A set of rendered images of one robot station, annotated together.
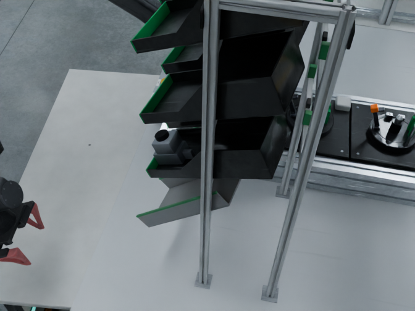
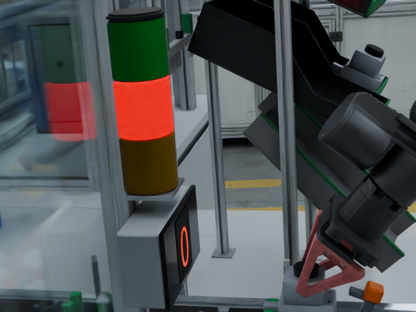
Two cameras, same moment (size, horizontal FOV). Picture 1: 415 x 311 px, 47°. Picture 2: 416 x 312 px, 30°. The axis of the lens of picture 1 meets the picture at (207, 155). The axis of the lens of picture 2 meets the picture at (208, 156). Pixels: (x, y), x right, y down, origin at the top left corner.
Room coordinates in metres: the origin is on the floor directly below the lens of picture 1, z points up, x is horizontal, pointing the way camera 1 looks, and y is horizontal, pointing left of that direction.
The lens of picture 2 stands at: (1.90, -0.12, 1.49)
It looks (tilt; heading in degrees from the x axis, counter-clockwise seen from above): 17 degrees down; 183
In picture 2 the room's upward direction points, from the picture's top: 4 degrees counter-clockwise
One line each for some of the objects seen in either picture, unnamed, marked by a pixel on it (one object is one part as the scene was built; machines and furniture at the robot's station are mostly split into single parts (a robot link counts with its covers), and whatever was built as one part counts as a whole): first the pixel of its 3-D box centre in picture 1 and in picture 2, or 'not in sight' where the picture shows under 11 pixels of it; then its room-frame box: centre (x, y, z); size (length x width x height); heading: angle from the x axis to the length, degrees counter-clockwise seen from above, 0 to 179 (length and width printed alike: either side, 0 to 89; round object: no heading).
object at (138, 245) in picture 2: not in sight; (147, 151); (1.24, -0.21, 1.29); 0.12 x 0.05 x 0.25; 170
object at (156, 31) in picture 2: not in sight; (137, 47); (1.24, -0.21, 1.38); 0.05 x 0.05 x 0.05
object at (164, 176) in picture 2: not in sight; (148, 160); (1.24, -0.21, 1.28); 0.05 x 0.05 x 0.05
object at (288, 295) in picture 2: not in sight; (298, 292); (1.08, -0.07, 1.06); 0.08 x 0.04 x 0.07; 80
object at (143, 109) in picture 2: not in sight; (143, 104); (1.24, -0.21, 1.33); 0.05 x 0.05 x 0.05
